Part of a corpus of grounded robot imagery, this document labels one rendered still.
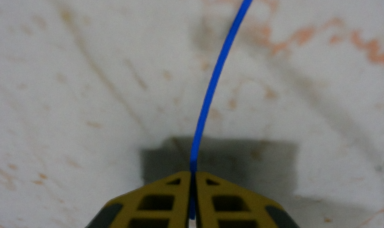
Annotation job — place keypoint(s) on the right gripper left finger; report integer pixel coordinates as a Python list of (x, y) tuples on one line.
[(162, 204)]

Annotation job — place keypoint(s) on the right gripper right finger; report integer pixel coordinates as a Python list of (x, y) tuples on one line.
[(222, 204)]

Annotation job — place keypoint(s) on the blue wire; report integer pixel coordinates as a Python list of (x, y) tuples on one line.
[(209, 95)]

